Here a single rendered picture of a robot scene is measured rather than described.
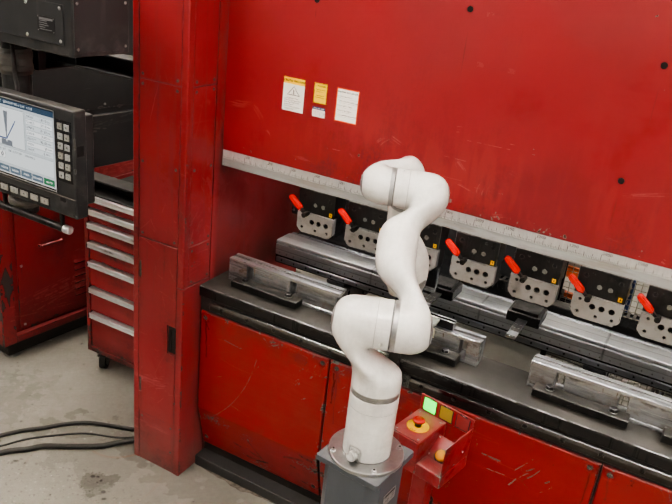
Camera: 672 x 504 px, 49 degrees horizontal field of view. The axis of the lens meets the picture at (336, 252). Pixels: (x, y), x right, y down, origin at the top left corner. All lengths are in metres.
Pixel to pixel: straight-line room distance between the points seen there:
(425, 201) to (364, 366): 0.44
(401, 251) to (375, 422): 0.41
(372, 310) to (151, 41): 1.40
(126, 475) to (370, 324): 1.92
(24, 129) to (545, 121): 1.65
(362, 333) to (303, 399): 1.22
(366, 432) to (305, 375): 1.02
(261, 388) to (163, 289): 0.54
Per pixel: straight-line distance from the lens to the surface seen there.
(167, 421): 3.21
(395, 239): 1.76
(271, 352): 2.83
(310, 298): 2.79
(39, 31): 2.53
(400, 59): 2.40
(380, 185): 1.86
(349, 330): 1.66
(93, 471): 3.40
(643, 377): 2.75
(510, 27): 2.27
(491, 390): 2.49
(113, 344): 3.84
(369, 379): 1.71
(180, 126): 2.65
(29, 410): 3.80
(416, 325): 1.65
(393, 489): 1.94
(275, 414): 2.96
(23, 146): 2.66
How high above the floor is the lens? 2.16
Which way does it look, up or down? 23 degrees down
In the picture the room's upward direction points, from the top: 6 degrees clockwise
